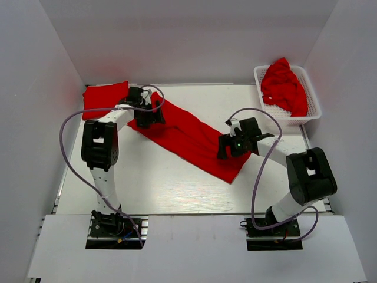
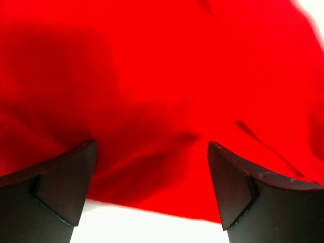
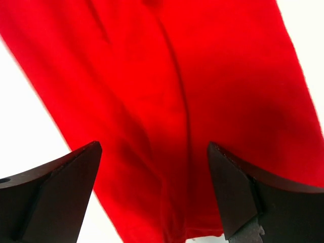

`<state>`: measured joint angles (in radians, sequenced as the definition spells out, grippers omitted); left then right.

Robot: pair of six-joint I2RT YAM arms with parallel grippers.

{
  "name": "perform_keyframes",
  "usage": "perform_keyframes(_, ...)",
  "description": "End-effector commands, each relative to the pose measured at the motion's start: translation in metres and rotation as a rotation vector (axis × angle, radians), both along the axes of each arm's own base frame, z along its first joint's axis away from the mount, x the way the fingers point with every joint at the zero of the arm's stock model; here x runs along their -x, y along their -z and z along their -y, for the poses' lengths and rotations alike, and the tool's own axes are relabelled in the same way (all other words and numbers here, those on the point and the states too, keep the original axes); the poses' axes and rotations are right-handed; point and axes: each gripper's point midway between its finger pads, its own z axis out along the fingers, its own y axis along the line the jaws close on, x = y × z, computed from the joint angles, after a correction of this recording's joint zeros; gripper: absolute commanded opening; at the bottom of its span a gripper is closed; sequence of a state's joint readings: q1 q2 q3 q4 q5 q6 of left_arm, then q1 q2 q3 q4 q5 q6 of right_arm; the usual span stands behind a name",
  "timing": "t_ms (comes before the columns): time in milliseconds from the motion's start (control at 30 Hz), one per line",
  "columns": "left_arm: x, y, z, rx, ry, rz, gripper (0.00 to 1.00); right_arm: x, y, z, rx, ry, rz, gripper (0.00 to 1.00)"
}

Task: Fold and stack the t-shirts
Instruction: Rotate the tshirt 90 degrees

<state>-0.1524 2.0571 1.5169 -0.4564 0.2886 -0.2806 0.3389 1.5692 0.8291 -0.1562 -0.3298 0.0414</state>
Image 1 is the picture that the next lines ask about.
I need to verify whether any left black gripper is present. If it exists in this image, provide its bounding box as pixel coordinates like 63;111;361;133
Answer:
135;100;165;128

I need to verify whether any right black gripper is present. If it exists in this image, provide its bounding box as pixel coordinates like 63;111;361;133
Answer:
217;131;249;160

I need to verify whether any red t shirt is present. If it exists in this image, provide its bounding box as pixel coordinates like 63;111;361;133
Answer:
82;81;129;110
127;100;251;183

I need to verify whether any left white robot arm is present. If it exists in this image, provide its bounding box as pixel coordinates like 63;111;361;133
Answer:
81;87;165;236

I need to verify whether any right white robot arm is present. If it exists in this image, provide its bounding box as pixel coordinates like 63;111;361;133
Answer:
217;118;338;235

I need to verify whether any red t shirts pile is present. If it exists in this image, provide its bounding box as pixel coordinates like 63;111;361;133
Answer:
260;57;308;117

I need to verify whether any folded red t shirt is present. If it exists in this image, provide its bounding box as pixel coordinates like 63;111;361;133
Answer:
82;81;129;110

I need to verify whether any white plastic basket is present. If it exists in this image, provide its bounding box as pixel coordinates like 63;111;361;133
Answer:
254;65;322;126

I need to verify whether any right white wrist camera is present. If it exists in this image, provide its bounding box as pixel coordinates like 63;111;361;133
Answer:
225;118;242;137

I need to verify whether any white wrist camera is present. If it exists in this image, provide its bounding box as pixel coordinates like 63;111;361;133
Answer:
141;89;153;105
225;118;242;137

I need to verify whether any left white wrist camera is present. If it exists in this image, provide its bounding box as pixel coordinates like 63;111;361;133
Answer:
141;89;153;105

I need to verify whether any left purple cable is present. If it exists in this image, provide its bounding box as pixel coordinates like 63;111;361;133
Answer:
59;84;166;248

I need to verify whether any purple cable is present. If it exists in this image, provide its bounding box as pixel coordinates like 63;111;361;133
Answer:
59;84;166;248
225;107;319;244

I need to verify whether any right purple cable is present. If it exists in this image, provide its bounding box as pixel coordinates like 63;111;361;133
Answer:
225;107;319;244

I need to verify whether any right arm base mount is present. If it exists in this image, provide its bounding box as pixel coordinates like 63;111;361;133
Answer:
240;218;303;251

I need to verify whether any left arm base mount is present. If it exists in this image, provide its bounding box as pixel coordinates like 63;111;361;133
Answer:
85;214;148;250

